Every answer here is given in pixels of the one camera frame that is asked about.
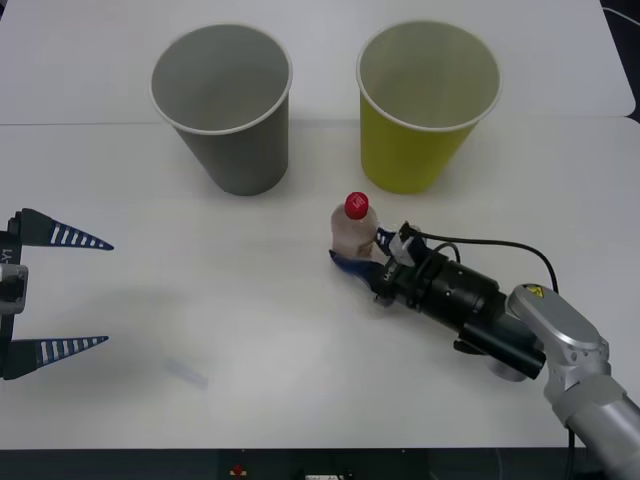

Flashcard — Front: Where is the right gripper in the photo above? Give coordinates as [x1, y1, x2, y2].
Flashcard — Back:
[327, 225, 427, 308]

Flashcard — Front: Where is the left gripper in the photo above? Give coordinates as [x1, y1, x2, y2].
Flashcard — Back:
[0, 207, 116, 383]

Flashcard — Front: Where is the small bottle with red cap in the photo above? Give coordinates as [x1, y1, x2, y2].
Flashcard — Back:
[329, 190, 384, 261]

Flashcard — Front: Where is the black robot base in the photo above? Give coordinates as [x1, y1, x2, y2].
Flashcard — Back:
[0, 446, 609, 480]

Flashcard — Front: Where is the yellow-green plastic waste bin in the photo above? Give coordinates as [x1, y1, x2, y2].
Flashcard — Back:
[355, 19, 503, 196]

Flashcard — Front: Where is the grey plastic waste bin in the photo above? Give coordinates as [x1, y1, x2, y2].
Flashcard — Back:
[149, 22, 294, 197]

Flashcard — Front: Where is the white cable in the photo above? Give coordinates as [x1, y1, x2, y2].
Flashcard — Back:
[601, 5, 640, 25]

